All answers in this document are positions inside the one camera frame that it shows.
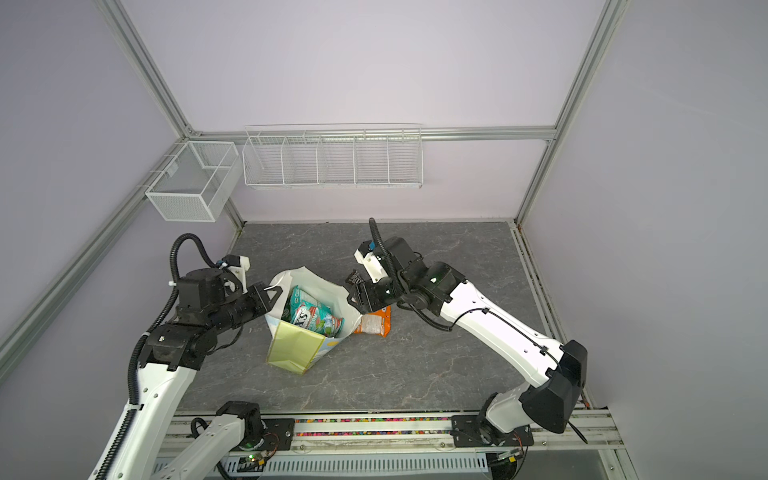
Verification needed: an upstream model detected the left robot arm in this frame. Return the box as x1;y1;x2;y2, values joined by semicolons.
90;233;283;479

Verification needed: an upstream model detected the Fox's mint blossom candy bag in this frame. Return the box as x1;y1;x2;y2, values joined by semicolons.
288;286;343;337

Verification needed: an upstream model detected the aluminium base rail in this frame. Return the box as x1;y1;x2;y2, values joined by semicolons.
152;407;625;480

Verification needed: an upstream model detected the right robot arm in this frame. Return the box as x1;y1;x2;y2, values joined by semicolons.
346;219;588;445

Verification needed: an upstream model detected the long white wire basket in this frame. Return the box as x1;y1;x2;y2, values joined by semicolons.
241;123;424;188

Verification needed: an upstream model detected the illustrated paper gift bag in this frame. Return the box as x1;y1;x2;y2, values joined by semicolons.
265;267;362;374

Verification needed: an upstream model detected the white mesh box basket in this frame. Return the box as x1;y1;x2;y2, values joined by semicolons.
145;141;243;223

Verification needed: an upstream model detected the orange Fox's candy bag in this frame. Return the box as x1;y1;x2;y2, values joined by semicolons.
354;306;392;337

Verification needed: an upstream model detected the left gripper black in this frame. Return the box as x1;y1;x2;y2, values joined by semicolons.
209;281;283;334

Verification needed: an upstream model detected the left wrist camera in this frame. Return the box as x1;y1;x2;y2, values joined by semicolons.
218;254;250;291

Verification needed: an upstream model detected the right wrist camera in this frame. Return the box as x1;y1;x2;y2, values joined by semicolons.
354;240;390;283

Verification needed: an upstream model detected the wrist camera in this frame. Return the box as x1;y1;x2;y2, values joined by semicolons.
354;240;390;283
218;254;250;291

